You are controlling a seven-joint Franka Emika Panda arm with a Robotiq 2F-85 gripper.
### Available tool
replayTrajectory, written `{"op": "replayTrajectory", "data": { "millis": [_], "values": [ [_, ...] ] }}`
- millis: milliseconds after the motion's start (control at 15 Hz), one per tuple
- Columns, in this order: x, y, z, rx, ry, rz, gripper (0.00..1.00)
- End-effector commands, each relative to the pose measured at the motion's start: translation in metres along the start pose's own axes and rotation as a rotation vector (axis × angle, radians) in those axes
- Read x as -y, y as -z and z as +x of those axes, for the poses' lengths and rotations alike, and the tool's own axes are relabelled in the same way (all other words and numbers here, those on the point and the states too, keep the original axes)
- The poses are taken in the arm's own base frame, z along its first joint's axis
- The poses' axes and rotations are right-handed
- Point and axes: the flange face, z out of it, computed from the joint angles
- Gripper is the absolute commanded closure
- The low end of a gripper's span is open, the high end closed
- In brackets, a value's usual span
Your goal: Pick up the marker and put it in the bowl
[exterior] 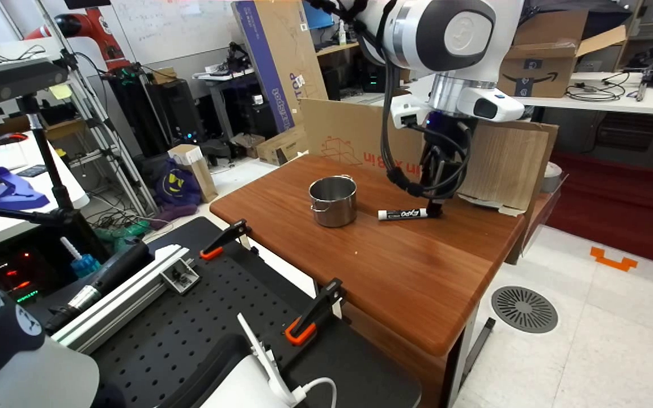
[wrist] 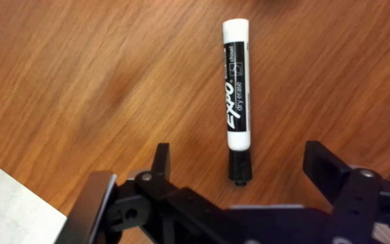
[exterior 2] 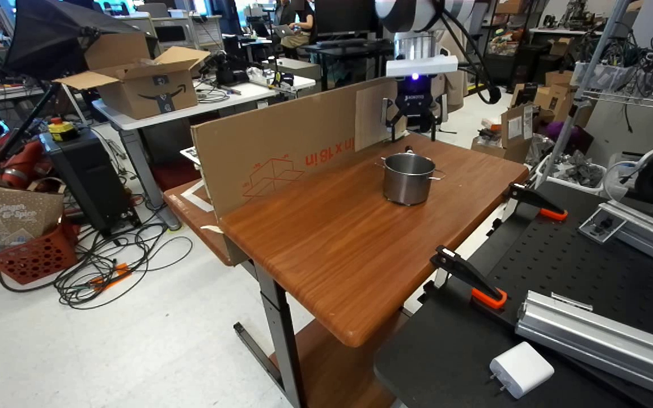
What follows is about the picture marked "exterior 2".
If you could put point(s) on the black equipment case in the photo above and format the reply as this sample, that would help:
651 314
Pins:
84 183

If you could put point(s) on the open Amazon cardboard box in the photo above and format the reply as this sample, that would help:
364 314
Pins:
153 81

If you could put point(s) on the yellow red emergency stop button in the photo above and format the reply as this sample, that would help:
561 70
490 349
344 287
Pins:
60 127

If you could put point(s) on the black photo umbrella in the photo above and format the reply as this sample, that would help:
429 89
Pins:
56 35

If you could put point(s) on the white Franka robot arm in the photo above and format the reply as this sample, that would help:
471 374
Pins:
421 66

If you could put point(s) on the aluminium extrusion rail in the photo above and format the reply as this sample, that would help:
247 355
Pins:
607 341
651 239

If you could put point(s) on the black metal table leg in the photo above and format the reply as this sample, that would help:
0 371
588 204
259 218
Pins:
277 325

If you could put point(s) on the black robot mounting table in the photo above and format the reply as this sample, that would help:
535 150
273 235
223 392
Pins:
432 363

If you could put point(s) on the white power adapter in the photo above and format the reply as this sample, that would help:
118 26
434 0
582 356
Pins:
523 369

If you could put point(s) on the red plastic basket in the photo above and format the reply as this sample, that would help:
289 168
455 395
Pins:
34 256

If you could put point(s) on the white work table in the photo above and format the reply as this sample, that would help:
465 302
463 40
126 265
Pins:
192 104

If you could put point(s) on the brown paper bag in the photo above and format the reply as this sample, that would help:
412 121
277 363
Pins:
9 217

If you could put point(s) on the brown printed cardboard panel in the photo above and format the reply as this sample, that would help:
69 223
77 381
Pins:
289 150

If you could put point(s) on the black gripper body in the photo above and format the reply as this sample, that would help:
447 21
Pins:
416 95

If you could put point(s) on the black perforated breadboard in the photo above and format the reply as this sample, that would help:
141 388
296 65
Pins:
567 263

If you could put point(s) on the grey metal pole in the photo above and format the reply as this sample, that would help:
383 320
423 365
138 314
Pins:
578 93

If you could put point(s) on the steel pot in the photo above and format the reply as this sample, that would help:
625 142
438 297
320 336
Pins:
409 183

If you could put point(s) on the orange black bar clamp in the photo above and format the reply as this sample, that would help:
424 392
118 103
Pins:
463 273
533 197

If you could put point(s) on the pale corrugated cardboard panel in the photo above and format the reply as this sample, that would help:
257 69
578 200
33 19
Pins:
375 115

